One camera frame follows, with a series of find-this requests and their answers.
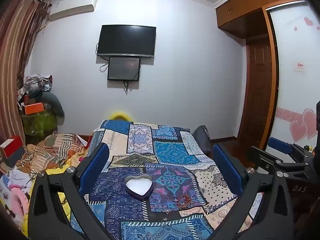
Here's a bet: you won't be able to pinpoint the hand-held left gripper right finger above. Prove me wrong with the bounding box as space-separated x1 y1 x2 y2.
212 144 294 240

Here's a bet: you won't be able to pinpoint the pink plush item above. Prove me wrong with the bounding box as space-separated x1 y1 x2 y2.
5 183 32 217

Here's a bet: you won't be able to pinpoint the green patterned cloth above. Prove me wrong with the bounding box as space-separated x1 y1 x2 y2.
21 112 58 138

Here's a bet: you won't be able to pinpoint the orange box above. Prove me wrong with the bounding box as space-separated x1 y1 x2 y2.
23 102 46 116

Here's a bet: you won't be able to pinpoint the wooden wardrobe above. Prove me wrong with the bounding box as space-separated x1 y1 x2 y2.
215 0 306 153

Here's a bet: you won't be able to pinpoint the black cable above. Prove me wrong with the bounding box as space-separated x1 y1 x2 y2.
99 57 109 73
123 79 133 96

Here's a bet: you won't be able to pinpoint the brown wooden door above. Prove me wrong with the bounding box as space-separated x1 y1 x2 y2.
244 36 273 141

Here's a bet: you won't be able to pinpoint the black wall television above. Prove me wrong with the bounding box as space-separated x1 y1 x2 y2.
96 24 157 58

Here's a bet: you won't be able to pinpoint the white sliding door pink hearts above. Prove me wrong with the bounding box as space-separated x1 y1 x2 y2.
265 0 320 153

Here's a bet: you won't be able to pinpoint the brown striped curtain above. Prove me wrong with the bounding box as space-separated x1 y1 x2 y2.
0 0 52 146

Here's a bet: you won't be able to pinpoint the yellow cartoon blanket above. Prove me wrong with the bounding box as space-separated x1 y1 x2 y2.
0 152 88 238

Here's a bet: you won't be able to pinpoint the red box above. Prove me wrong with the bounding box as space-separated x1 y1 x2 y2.
0 135 26 161

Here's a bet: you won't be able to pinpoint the pile of clothes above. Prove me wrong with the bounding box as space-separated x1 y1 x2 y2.
17 73 53 98

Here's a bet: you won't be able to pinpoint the small black wall monitor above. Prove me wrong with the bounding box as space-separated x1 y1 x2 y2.
107 57 141 81

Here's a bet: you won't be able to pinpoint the blue patchwork blanket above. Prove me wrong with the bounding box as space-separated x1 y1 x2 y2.
69 119 266 240

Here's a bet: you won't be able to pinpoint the dark grey bag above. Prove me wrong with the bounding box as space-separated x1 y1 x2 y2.
192 125 212 155

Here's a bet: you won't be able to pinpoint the yellow curved cushion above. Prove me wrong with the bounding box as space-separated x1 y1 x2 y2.
111 111 133 122

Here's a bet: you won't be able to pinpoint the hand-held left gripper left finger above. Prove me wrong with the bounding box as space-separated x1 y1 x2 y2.
27 143 110 240

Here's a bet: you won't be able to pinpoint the purple heart-shaped jewelry box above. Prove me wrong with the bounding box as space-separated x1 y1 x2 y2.
124 175 153 200

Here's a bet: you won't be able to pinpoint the white air conditioner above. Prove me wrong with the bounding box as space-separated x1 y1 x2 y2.
48 0 99 22

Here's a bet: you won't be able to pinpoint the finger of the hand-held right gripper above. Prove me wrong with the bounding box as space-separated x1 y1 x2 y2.
247 146 312 178
268 137 314 162

